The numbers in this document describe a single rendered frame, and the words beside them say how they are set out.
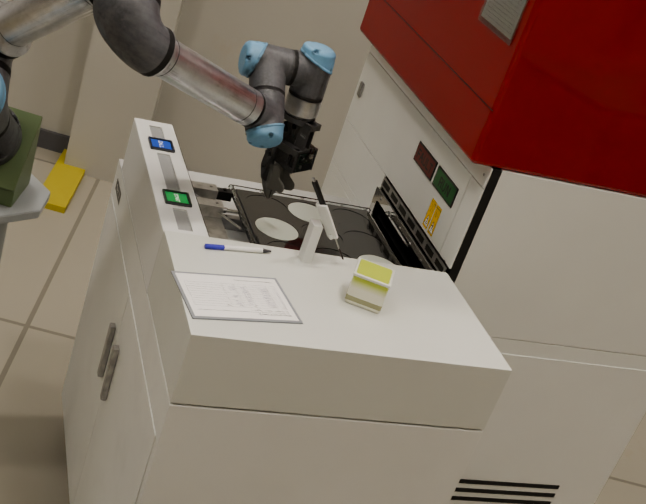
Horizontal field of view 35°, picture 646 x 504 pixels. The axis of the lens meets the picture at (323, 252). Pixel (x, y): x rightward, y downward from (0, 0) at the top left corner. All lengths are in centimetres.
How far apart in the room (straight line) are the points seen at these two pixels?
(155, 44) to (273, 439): 73
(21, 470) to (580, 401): 144
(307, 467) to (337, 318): 29
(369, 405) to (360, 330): 14
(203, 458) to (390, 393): 36
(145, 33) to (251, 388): 64
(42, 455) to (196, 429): 111
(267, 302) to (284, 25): 250
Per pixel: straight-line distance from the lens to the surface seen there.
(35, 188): 237
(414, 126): 249
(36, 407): 306
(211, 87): 195
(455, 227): 223
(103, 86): 424
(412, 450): 202
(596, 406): 266
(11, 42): 213
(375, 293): 194
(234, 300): 184
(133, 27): 182
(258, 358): 178
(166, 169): 229
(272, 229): 229
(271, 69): 211
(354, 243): 236
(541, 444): 267
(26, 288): 356
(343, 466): 199
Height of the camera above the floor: 188
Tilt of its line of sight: 26 degrees down
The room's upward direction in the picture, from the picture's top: 20 degrees clockwise
